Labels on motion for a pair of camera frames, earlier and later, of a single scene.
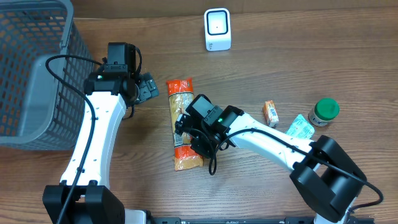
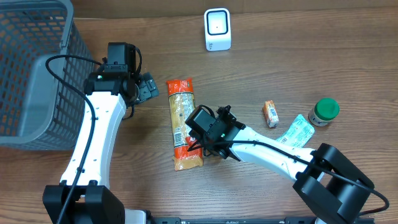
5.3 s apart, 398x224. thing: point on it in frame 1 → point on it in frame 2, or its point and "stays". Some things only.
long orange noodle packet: x=180 y=96 stays
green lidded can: x=324 y=111 stays
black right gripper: x=181 y=126 → x=226 y=112
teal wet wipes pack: x=300 y=128 stays
